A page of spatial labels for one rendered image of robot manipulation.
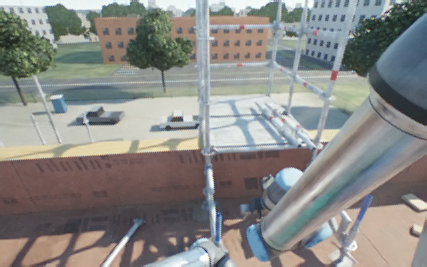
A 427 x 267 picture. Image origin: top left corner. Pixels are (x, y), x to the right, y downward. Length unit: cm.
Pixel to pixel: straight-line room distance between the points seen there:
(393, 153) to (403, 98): 7
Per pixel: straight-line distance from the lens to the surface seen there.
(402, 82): 26
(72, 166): 257
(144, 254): 233
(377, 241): 278
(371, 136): 30
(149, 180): 247
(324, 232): 71
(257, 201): 87
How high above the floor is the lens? 189
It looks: 29 degrees down
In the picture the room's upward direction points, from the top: straight up
